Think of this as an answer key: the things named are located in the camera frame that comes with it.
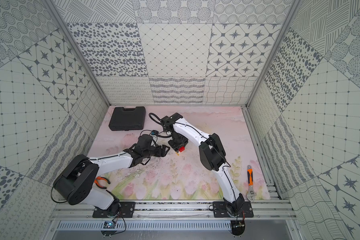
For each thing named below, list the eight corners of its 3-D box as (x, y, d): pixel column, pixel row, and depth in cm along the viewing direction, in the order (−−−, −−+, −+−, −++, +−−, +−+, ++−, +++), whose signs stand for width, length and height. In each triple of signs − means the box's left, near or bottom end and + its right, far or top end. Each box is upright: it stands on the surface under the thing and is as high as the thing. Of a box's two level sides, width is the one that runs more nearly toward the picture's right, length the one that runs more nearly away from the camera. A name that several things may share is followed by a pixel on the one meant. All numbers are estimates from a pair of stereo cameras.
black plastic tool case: (110, 132, 106) (106, 126, 101) (118, 111, 120) (115, 105, 115) (143, 132, 106) (141, 126, 102) (148, 111, 120) (146, 105, 115)
